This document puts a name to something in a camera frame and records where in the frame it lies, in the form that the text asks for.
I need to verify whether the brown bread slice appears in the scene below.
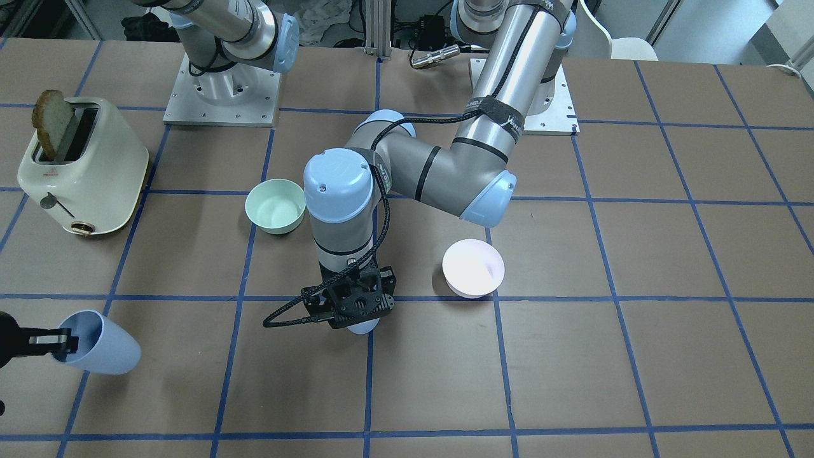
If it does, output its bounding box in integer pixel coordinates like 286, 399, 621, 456
32, 89, 78, 162

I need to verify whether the silver cylinder tool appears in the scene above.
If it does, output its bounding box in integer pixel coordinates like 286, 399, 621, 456
410, 44, 460, 70

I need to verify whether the light blue table cup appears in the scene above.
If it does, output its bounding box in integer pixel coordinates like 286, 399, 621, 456
347, 318, 379, 335

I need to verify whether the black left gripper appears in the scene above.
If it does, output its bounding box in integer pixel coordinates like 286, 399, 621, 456
305, 264, 396, 330

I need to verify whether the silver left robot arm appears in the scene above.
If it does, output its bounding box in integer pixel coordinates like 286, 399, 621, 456
263, 1, 576, 330

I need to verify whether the mint green bowl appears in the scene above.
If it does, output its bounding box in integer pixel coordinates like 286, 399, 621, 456
244, 179, 306, 235

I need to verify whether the cream white toaster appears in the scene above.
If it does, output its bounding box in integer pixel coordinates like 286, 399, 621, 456
17, 97, 149, 235

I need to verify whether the white chair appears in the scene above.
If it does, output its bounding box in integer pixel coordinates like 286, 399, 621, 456
567, 1, 659, 61

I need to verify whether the pink bowl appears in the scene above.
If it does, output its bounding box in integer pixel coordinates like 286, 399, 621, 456
441, 239, 506, 299

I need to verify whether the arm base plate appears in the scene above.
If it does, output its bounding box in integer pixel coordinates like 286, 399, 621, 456
495, 54, 579, 135
163, 55, 284, 128

